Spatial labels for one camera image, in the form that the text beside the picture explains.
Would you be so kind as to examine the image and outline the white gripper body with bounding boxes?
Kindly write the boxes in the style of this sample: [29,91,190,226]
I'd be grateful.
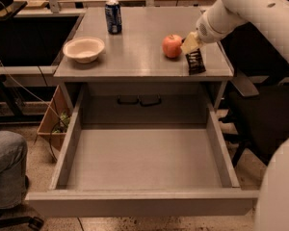
[196,0,247,43]

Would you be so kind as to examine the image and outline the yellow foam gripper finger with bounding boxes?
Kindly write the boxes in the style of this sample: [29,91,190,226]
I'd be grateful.
[181,32,203,54]

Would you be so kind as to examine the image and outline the dark chocolate rxbar wrapper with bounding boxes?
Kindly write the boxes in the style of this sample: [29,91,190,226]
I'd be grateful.
[185,49,205,75]

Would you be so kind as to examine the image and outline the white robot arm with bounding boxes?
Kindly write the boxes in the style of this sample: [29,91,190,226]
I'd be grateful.
[182,0,289,231]

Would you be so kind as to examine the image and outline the grey cabinet counter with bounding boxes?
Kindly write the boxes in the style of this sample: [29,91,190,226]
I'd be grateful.
[53,6,234,114]

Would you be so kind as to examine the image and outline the grey open top drawer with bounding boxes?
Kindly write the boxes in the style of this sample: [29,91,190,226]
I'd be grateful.
[27,85,258,218]

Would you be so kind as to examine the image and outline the red apple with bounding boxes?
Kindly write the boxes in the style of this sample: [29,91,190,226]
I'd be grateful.
[162,35,182,59]

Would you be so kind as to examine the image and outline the blue soda can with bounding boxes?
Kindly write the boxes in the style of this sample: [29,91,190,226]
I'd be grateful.
[105,0,122,35]

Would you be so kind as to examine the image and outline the black office chair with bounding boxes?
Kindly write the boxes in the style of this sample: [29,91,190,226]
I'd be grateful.
[215,0,289,167]

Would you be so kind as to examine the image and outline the white paper bowl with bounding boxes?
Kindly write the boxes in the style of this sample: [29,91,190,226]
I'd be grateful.
[63,37,105,64]

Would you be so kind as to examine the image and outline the cardboard box with items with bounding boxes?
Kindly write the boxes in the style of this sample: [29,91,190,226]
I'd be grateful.
[38,86,70,151]

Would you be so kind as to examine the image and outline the person leg in jeans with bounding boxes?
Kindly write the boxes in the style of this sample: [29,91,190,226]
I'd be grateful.
[0,131,28,210]

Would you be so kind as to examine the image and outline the black chair base left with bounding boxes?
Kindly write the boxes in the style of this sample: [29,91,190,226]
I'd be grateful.
[0,209,44,231]

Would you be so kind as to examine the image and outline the black lower drawer handles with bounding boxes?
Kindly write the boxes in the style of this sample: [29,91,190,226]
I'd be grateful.
[117,95,162,107]

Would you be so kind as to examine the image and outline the white cable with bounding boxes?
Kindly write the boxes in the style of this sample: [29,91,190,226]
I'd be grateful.
[0,49,61,119]

